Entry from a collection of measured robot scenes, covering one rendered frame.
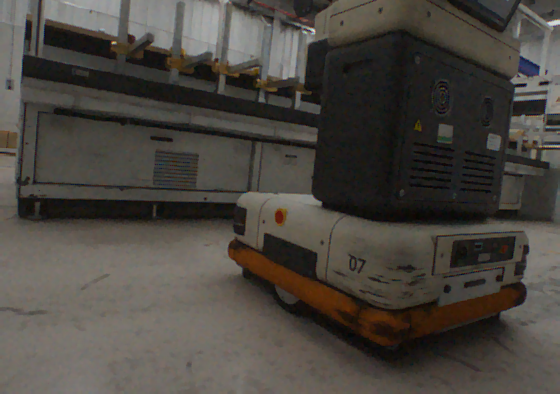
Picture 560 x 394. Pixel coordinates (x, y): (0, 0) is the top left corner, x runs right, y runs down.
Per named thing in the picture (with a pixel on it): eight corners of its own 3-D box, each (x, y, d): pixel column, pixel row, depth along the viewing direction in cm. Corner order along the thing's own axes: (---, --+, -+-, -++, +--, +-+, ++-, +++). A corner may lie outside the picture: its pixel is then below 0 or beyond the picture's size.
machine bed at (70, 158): (519, 217, 463) (529, 146, 459) (12, 219, 169) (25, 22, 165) (465, 208, 519) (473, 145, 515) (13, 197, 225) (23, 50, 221)
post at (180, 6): (176, 101, 184) (185, 2, 182) (169, 100, 182) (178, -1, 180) (173, 102, 187) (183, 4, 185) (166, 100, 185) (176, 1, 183)
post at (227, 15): (223, 95, 198) (233, 2, 196) (217, 93, 196) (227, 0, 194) (220, 95, 201) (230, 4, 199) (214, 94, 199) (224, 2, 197)
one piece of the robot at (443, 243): (523, 262, 101) (528, 231, 101) (435, 277, 77) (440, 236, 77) (513, 260, 103) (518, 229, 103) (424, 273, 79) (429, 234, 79)
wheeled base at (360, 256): (528, 312, 107) (541, 226, 106) (382, 362, 71) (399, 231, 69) (356, 252, 162) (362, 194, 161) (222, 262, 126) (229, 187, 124)
